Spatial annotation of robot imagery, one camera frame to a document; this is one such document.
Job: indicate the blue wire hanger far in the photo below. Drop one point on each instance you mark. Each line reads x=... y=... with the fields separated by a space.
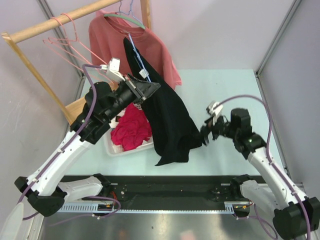
x=128 y=11

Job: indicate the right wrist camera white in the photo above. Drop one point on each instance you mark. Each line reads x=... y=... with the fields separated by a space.
x=214 y=109

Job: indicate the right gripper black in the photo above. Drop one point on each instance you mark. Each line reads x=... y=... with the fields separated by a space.
x=211 y=123

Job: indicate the salmon red t shirt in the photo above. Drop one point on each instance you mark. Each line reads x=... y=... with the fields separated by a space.
x=106 y=35

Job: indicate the white plastic laundry basket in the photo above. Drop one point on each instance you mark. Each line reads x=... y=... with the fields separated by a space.
x=130 y=132

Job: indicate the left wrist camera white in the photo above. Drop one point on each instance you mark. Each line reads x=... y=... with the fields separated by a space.
x=111 y=70

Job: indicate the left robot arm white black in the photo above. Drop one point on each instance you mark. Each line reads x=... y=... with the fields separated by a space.
x=44 y=189

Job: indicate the white cable duct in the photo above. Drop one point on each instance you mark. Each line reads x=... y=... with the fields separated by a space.
x=225 y=207

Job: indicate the white garment in basket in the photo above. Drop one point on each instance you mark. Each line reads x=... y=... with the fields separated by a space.
x=113 y=149

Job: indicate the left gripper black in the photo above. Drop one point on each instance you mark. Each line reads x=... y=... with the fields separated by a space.
x=141 y=90

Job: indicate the light blue wire hanger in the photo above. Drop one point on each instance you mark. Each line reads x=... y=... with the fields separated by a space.
x=143 y=72

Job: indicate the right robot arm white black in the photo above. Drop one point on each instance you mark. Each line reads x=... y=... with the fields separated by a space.
x=293 y=213

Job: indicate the magenta pink garment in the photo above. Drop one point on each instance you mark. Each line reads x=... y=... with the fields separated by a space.
x=133 y=128

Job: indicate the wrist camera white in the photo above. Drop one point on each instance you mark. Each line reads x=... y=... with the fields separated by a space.
x=111 y=70
x=214 y=109

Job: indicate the green hanger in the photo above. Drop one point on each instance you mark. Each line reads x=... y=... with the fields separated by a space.
x=131 y=20

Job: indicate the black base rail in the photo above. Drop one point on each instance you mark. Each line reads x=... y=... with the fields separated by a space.
x=173 y=189

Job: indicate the black t shirt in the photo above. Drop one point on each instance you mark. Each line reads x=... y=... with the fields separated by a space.
x=174 y=132

